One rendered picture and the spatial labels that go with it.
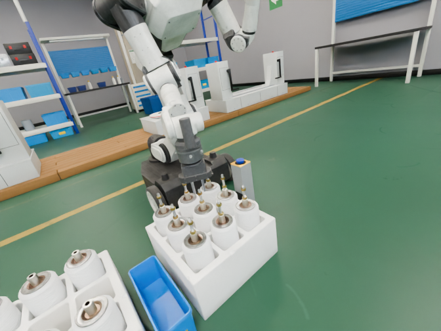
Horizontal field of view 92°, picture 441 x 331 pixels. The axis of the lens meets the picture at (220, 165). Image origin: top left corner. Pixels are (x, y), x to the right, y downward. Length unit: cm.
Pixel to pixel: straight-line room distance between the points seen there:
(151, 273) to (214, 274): 32
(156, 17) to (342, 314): 119
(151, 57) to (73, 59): 578
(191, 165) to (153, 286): 52
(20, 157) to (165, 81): 207
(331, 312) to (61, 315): 83
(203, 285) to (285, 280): 33
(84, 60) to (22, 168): 440
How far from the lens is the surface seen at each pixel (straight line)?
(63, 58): 664
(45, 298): 91
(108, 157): 264
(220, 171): 139
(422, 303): 99
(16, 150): 273
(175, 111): 79
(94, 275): 91
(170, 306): 94
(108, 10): 97
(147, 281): 101
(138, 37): 92
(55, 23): 923
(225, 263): 78
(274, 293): 90
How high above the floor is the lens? 75
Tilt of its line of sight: 25 degrees down
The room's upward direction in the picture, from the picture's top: 11 degrees counter-clockwise
